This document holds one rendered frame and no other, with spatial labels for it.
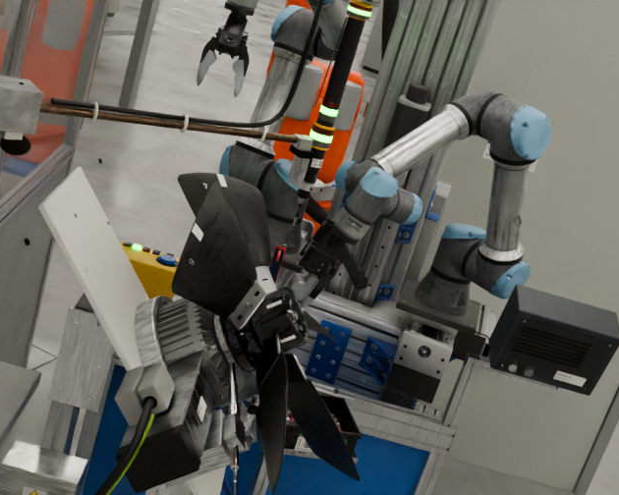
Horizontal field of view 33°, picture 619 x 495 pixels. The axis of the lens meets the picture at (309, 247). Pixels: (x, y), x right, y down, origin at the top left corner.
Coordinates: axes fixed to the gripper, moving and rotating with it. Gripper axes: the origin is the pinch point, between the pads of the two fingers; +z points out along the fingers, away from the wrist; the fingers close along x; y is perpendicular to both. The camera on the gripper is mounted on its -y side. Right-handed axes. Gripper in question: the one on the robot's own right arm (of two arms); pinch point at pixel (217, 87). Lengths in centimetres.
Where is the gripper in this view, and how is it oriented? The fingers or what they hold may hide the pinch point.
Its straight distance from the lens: 251.6
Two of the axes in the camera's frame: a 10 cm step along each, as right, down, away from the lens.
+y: 0.3, -3.3, 9.4
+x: -9.6, -2.8, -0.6
